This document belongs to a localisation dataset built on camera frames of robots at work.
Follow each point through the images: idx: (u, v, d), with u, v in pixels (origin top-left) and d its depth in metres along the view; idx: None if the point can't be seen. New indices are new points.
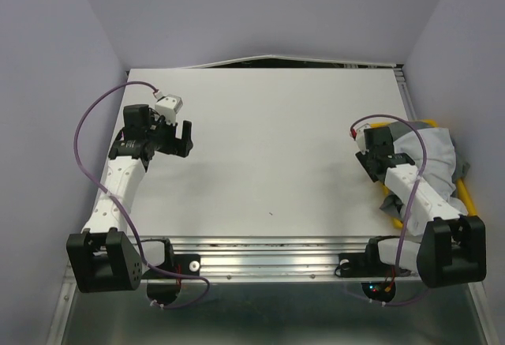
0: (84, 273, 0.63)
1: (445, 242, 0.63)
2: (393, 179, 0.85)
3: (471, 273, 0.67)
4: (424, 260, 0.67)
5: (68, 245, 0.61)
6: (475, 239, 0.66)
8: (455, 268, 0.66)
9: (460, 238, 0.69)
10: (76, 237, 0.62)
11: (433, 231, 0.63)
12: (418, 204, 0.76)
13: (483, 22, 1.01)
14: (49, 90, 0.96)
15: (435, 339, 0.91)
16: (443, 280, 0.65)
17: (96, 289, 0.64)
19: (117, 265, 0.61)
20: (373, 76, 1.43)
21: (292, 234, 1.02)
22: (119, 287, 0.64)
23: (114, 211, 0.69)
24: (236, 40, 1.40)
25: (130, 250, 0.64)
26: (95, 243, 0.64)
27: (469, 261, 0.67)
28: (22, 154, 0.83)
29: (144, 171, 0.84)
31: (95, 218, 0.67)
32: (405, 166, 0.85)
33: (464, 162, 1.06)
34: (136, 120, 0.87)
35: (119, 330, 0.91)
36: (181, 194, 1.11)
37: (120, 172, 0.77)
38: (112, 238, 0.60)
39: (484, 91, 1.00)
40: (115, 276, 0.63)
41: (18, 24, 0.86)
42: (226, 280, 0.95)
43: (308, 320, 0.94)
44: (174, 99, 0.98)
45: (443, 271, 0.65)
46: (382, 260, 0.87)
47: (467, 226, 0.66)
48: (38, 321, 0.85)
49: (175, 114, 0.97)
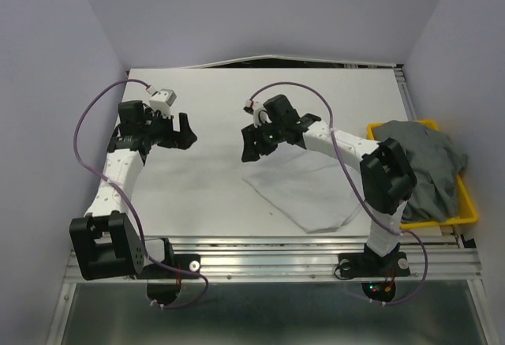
0: (87, 256, 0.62)
1: (379, 170, 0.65)
2: (312, 140, 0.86)
3: (410, 188, 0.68)
4: (372, 193, 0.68)
5: (70, 229, 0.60)
6: (398, 156, 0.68)
8: (398, 187, 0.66)
9: (386, 164, 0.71)
10: (79, 221, 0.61)
11: (367, 166, 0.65)
12: (344, 152, 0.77)
13: (484, 24, 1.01)
14: (50, 89, 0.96)
15: (434, 339, 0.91)
16: (395, 203, 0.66)
17: (102, 276, 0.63)
19: (121, 247, 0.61)
20: (373, 77, 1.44)
21: (292, 234, 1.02)
22: (121, 271, 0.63)
23: (116, 196, 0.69)
24: (236, 39, 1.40)
25: (132, 233, 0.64)
26: (99, 227, 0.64)
27: (403, 175, 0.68)
28: (22, 154, 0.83)
29: (142, 166, 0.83)
31: (97, 205, 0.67)
32: (315, 124, 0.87)
33: (461, 153, 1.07)
34: (132, 116, 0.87)
35: (120, 330, 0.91)
36: (181, 193, 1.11)
37: (118, 163, 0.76)
38: (114, 220, 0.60)
39: (484, 92, 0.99)
40: (120, 260, 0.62)
41: (19, 23, 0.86)
42: (226, 280, 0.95)
43: (308, 320, 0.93)
44: (166, 93, 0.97)
45: (390, 195, 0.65)
46: (382, 256, 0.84)
47: (389, 150, 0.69)
48: (38, 321, 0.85)
49: (169, 106, 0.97)
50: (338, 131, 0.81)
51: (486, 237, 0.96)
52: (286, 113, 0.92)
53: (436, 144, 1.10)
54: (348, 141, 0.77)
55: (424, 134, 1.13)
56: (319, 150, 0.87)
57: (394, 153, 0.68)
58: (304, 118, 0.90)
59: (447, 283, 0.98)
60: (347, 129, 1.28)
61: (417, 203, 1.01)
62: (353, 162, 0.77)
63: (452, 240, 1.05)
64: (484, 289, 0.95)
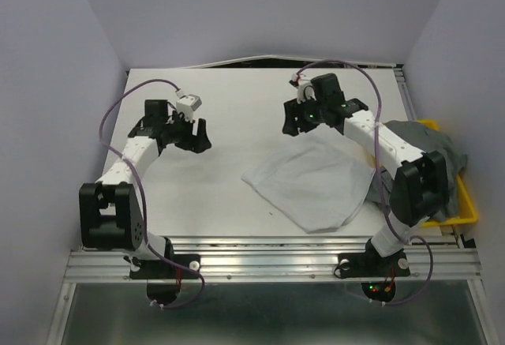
0: (89, 224, 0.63)
1: (415, 181, 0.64)
2: (352, 129, 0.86)
3: (438, 206, 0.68)
4: (399, 200, 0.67)
5: (80, 191, 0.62)
6: (438, 173, 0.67)
8: (426, 203, 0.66)
9: (421, 175, 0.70)
10: (89, 185, 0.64)
11: (403, 174, 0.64)
12: (383, 150, 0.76)
13: (484, 24, 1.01)
14: (50, 89, 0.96)
15: (434, 339, 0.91)
16: (418, 217, 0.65)
17: (99, 246, 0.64)
19: (124, 216, 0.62)
20: (373, 77, 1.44)
21: (291, 234, 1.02)
22: (119, 245, 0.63)
23: (127, 171, 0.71)
24: (235, 40, 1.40)
25: (136, 208, 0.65)
26: (105, 197, 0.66)
27: (435, 193, 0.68)
28: (22, 155, 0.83)
29: (156, 155, 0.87)
31: (108, 175, 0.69)
32: (360, 113, 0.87)
33: (461, 153, 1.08)
34: (155, 110, 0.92)
35: (120, 330, 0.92)
36: (181, 193, 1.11)
37: (136, 145, 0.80)
38: (121, 189, 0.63)
39: (484, 92, 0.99)
40: (120, 232, 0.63)
41: (19, 24, 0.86)
42: (226, 280, 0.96)
43: (308, 320, 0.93)
44: (193, 98, 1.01)
45: (417, 208, 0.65)
46: (383, 256, 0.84)
47: (431, 163, 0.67)
48: (38, 320, 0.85)
49: (193, 110, 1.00)
50: (382, 129, 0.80)
51: (486, 237, 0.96)
52: (333, 93, 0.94)
53: (437, 144, 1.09)
54: (390, 141, 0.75)
55: (425, 134, 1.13)
56: (355, 139, 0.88)
57: (435, 168, 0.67)
58: (350, 104, 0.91)
59: (447, 282, 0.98)
60: None
61: None
62: (389, 162, 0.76)
63: (452, 240, 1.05)
64: (483, 289, 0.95)
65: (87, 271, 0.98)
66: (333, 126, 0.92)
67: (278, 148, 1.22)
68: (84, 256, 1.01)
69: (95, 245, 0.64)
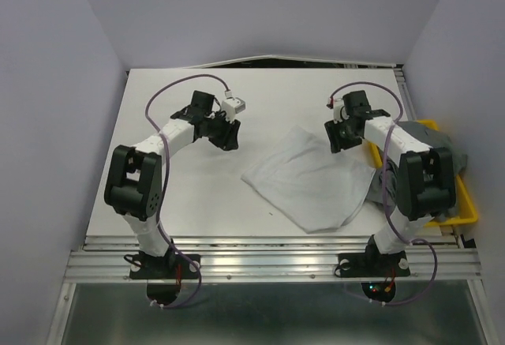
0: (114, 181, 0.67)
1: (417, 170, 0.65)
2: (371, 129, 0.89)
3: (444, 203, 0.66)
4: (402, 190, 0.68)
5: (114, 150, 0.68)
6: (444, 168, 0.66)
8: (429, 196, 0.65)
9: (430, 171, 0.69)
10: (123, 147, 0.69)
11: (405, 161, 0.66)
12: (393, 145, 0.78)
13: (484, 24, 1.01)
14: (49, 89, 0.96)
15: (434, 339, 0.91)
16: (420, 209, 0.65)
17: (117, 205, 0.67)
19: (145, 182, 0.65)
20: (373, 77, 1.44)
21: (291, 234, 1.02)
22: (132, 209, 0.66)
23: (159, 145, 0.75)
24: (235, 40, 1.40)
25: (157, 180, 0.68)
26: (134, 163, 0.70)
27: (442, 189, 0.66)
28: (22, 155, 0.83)
29: (188, 141, 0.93)
31: (142, 144, 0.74)
32: (380, 118, 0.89)
33: (462, 153, 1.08)
34: (200, 102, 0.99)
35: (120, 330, 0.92)
36: (181, 193, 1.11)
37: (175, 126, 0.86)
38: (150, 158, 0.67)
39: (484, 92, 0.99)
40: (136, 196, 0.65)
41: (19, 24, 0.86)
42: (226, 280, 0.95)
43: (308, 320, 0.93)
44: (238, 102, 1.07)
45: (418, 200, 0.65)
46: (381, 251, 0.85)
47: (437, 157, 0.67)
48: (37, 321, 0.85)
49: (235, 113, 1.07)
50: (398, 128, 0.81)
51: (486, 236, 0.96)
52: (360, 106, 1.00)
53: (437, 144, 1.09)
54: (401, 136, 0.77)
55: (425, 134, 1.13)
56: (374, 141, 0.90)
57: (441, 163, 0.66)
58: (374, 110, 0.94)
59: (447, 282, 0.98)
60: None
61: None
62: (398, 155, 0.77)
63: (452, 240, 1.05)
64: (484, 288, 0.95)
65: (87, 272, 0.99)
66: (358, 132, 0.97)
67: (278, 148, 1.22)
68: (84, 256, 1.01)
69: (114, 204, 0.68)
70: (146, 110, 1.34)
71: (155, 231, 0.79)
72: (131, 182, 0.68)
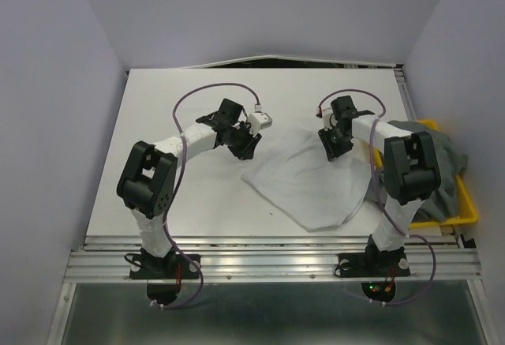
0: (128, 175, 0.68)
1: (399, 151, 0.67)
2: (357, 127, 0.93)
3: (429, 184, 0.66)
4: (390, 175, 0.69)
5: (135, 144, 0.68)
6: (426, 151, 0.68)
8: (414, 177, 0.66)
9: (415, 156, 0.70)
10: (144, 144, 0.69)
11: (389, 145, 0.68)
12: (378, 136, 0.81)
13: (484, 24, 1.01)
14: (50, 90, 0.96)
15: (434, 339, 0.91)
16: (406, 190, 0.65)
17: (128, 198, 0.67)
19: (157, 181, 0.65)
20: (373, 77, 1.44)
21: (291, 234, 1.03)
22: (142, 205, 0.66)
23: (178, 148, 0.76)
24: (235, 40, 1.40)
25: (170, 180, 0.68)
26: (151, 160, 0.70)
27: (426, 170, 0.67)
28: (22, 155, 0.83)
29: (211, 144, 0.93)
31: (162, 143, 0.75)
32: (367, 116, 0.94)
33: (462, 153, 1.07)
34: (227, 110, 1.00)
35: (119, 331, 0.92)
36: (185, 193, 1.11)
37: (198, 130, 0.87)
38: (166, 159, 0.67)
39: (484, 93, 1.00)
40: (148, 193, 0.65)
41: (19, 25, 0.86)
42: (226, 280, 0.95)
43: (308, 320, 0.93)
44: (266, 117, 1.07)
45: (403, 181, 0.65)
46: (380, 248, 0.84)
47: (417, 140, 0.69)
48: (37, 321, 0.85)
49: (260, 128, 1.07)
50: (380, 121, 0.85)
51: (486, 237, 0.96)
52: (347, 109, 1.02)
53: (438, 144, 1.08)
54: (384, 128, 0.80)
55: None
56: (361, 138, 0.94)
57: (422, 145, 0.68)
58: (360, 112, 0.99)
59: (447, 282, 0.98)
60: None
61: None
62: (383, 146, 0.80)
63: (452, 240, 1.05)
64: (483, 289, 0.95)
65: (87, 272, 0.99)
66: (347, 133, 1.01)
67: (278, 148, 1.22)
68: (84, 256, 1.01)
69: (125, 196, 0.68)
70: (146, 110, 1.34)
71: (160, 232, 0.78)
72: (144, 179, 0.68)
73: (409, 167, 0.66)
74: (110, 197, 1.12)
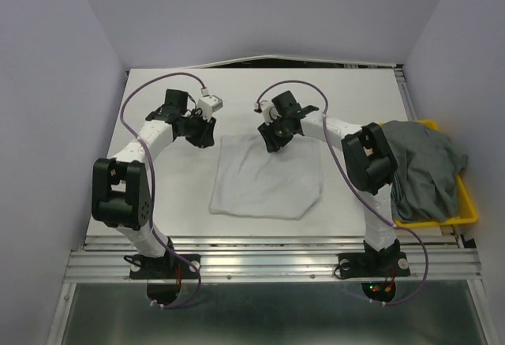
0: (100, 197, 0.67)
1: (356, 146, 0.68)
2: (308, 127, 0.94)
3: (390, 168, 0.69)
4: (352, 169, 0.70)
5: (95, 165, 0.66)
6: (379, 140, 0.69)
8: (375, 167, 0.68)
9: (371, 147, 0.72)
10: (104, 160, 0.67)
11: (346, 143, 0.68)
12: (332, 135, 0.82)
13: (484, 24, 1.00)
14: (49, 90, 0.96)
15: (434, 339, 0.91)
16: (372, 181, 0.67)
17: (107, 219, 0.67)
19: (132, 192, 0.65)
20: (372, 77, 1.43)
21: (291, 234, 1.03)
22: (125, 220, 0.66)
23: (140, 152, 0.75)
24: (235, 39, 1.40)
25: (144, 185, 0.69)
26: (117, 174, 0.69)
27: (383, 158, 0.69)
28: (23, 156, 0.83)
29: (168, 140, 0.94)
31: (123, 152, 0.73)
32: (313, 113, 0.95)
33: (462, 153, 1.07)
34: (173, 99, 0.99)
35: (120, 331, 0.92)
36: (169, 193, 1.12)
37: (152, 129, 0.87)
38: (133, 166, 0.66)
39: (484, 92, 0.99)
40: (127, 206, 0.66)
41: (19, 26, 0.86)
42: (226, 280, 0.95)
43: (308, 320, 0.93)
44: (215, 99, 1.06)
45: (367, 174, 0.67)
46: (377, 248, 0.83)
47: (369, 132, 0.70)
48: (37, 321, 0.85)
49: (212, 111, 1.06)
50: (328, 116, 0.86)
51: (486, 236, 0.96)
52: (291, 106, 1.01)
53: (436, 144, 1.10)
54: (335, 125, 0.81)
55: (425, 134, 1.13)
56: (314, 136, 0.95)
57: (374, 136, 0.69)
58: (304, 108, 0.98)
59: (447, 282, 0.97)
60: None
61: (417, 203, 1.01)
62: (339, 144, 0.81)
63: (452, 240, 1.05)
64: (484, 289, 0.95)
65: (87, 272, 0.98)
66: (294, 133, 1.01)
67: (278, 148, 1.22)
68: (84, 256, 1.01)
69: (104, 219, 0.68)
70: (146, 110, 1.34)
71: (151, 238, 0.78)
72: (117, 195, 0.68)
73: (367, 159, 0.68)
74: None
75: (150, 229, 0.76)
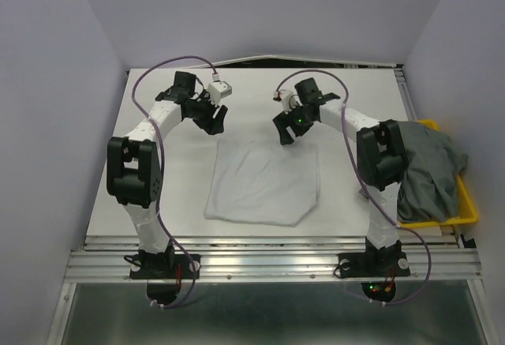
0: (114, 174, 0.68)
1: (372, 141, 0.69)
2: (327, 114, 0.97)
3: (400, 166, 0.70)
4: (363, 163, 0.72)
5: (108, 144, 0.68)
6: (394, 139, 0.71)
8: (387, 163, 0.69)
9: (384, 143, 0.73)
10: (117, 138, 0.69)
11: (362, 136, 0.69)
12: (349, 125, 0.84)
13: (484, 24, 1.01)
14: (50, 90, 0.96)
15: (434, 339, 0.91)
16: (380, 177, 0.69)
17: (121, 196, 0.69)
19: (146, 170, 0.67)
20: (372, 77, 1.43)
21: (291, 234, 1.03)
22: (137, 196, 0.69)
23: (151, 131, 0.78)
24: (235, 39, 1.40)
25: (156, 166, 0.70)
26: (129, 152, 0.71)
27: (395, 156, 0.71)
28: (23, 155, 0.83)
29: (177, 120, 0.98)
31: (135, 132, 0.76)
32: (332, 102, 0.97)
33: (462, 153, 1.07)
34: (182, 80, 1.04)
35: (120, 331, 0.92)
36: (169, 193, 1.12)
37: (162, 109, 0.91)
38: (145, 145, 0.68)
39: (484, 92, 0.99)
40: (139, 185, 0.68)
41: (19, 26, 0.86)
42: (226, 280, 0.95)
43: (308, 320, 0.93)
44: (226, 85, 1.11)
45: (377, 169, 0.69)
46: (377, 246, 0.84)
47: (387, 129, 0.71)
48: (37, 320, 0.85)
49: (221, 96, 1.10)
50: (349, 108, 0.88)
51: (486, 236, 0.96)
52: (312, 91, 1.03)
53: (436, 144, 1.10)
54: (354, 117, 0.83)
55: (425, 134, 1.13)
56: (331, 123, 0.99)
57: (390, 133, 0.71)
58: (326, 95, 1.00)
59: (447, 282, 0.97)
60: None
61: (417, 203, 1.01)
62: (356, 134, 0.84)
63: (452, 240, 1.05)
64: (483, 289, 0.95)
65: (87, 272, 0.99)
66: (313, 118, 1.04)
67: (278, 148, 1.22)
68: (84, 256, 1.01)
69: (116, 194, 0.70)
70: (146, 110, 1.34)
71: (157, 224, 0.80)
72: (131, 172, 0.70)
73: (379, 155, 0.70)
74: (110, 197, 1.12)
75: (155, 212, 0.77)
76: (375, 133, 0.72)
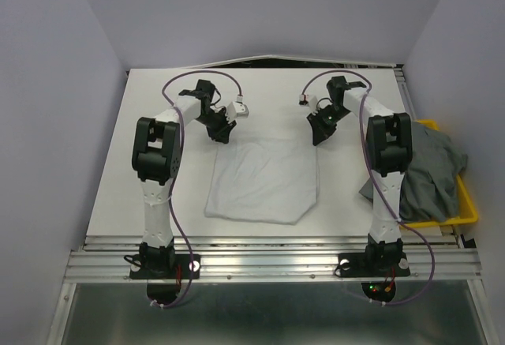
0: (139, 149, 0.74)
1: (380, 130, 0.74)
2: (349, 101, 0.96)
3: (403, 159, 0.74)
4: (369, 148, 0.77)
5: (138, 122, 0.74)
6: (403, 131, 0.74)
8: (390, 151, 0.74)
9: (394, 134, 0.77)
10: (146, 118, 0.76)
11: (373, 124, 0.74)
12: (366, 113, 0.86)
13: (484, 24, 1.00)
14: (50, 92, 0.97)
15: (434, 340, 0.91)
16: (381, 163, 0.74)
17: (144, 170, 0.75)
19: (169, 148, 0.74)
20: (372, 77, 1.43)
21: (292, 234, 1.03)
22: (158, 172, 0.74)
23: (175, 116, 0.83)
24: (235, 39, 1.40)
25: (177, 145, 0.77)
26: (155, 133, 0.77)
27: (401, 148, 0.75)
28: (23, 156, 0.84)
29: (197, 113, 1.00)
31: (159, 116, 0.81)
32: (358, 88, 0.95)
33: (462, 152, 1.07)
34: (204, 86, 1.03)
35: (119, 331, 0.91)
36: None
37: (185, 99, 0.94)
38: (170, 125, 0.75)
39: (484, 93, 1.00)
40: (162, 160, 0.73)
41: (19, 28, 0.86)
42: (226, 280, 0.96)
43: (308, 319, 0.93)
44: (244, 109, 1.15)
45: (379, 155, 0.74)
46: (378, 239, 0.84)
47: (398, 121, 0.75)
48: (36, 321, 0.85)
49: (234, 115, 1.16)
50: (370, 97, 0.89)
51: (485, 236, 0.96)
52: (341, 79, 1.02)
53: (436, 144, 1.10)
54: (372, 106, 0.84)
55: (424, 133, 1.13)
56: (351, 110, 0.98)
57: (402, 126, 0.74)
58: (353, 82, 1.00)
59: (447, 282, 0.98)
60: (347, 128, 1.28)
61: (417, 204, 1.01)
62: None
63: (452, 240, 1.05)
64: (483, 289, 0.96)
65: (87, 272, 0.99)
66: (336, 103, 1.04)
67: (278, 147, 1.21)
68: (84, 256, 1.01)
69: (139, 169, 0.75)
70: (145, 110, 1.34)
71: (166, 209, 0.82)
72: (155, 149, 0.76)
73: (386, 143, 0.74)
74: (110, 198, 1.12)
75: (168, 195, 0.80)
76: (386, 122, 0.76)
